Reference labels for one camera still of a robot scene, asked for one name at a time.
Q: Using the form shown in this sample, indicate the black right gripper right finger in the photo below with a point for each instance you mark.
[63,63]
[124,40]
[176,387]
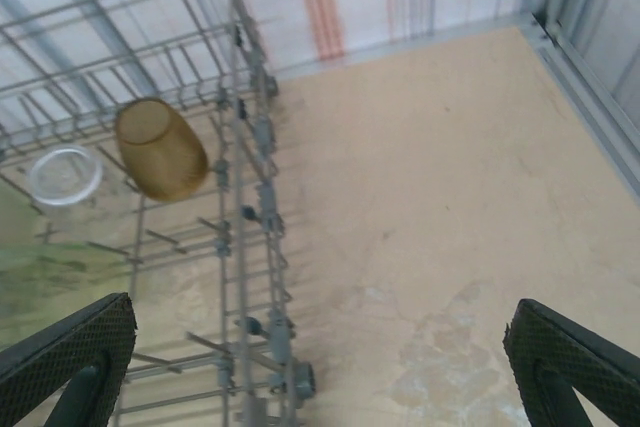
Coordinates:
[540,347]

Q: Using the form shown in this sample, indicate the aluminium side rail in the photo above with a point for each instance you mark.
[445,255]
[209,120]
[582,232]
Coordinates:
[590,92]

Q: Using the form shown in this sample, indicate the small clear cup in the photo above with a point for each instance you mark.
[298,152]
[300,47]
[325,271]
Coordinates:
[65,177]

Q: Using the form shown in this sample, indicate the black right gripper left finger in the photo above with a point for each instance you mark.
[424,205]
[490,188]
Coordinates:
[100,327]

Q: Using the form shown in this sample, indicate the amber plastic cup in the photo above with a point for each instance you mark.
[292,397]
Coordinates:
[160,152]

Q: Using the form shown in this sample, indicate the green transparent glass cup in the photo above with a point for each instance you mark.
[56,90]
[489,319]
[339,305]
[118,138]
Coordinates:
[30,272]

